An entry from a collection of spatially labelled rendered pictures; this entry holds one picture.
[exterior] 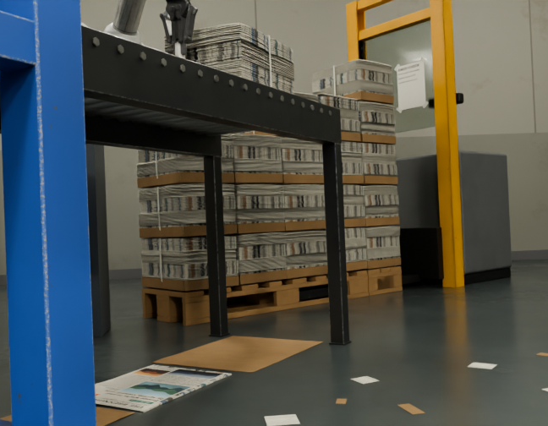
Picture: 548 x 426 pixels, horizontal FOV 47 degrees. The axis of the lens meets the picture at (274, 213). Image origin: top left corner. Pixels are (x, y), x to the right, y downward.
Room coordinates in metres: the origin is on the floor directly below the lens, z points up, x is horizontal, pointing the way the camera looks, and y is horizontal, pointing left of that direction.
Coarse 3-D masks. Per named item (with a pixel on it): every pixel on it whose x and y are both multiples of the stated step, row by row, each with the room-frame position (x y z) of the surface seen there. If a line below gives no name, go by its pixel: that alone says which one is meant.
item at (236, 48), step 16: (208, 32) 1.92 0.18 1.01; (224, 32) 1.89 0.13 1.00; (240, 32) 1.87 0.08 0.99; (256, 32) 1.96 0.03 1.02; (192, 48) 1.96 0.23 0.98; (208, 48) 1.92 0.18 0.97; (224, 48) 1.90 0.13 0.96; (240, 48) 1.88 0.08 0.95; (256, 48) 1.96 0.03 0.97; (208, 64) 1.93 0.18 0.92; (224, 64) 1.90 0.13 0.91; (240, 64) 1.88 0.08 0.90; (256, 64) 1.96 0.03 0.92; (256, 80) 1.96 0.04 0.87
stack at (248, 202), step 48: (240, 144) 2.85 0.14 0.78; (288, 144) 3.04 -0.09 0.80; (144, 192) 2.87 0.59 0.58; (192, 192) 2.67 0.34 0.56; (240, 192) 2.85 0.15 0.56; (288, 192) 3.03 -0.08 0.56; (144, 240) 2.90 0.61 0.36; (192, 240) 2.67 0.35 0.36; (240, 240) 2.83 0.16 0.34; (288, 240) 3.02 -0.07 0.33; (144, 288) 2.90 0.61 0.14; (240, 288) 2.84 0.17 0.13; (288, 288) 3.01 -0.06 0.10
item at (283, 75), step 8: (280, 48) 2.11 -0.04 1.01; (288, 48) 2.17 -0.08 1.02; (280, 56) 2.10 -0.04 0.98; (288, 56) 2.17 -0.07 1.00; (280, 64) 2.11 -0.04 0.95; (288, 64) 2.17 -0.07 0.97; (272, 72) 2.07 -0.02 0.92; (280, 72) 2.10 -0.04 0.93; (288, 72) 2.17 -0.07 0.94; (280, 80) 2.11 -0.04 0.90; (288, 80) 2.17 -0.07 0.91; (280, 88) 2.11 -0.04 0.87; (288, 88) 2.17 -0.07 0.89
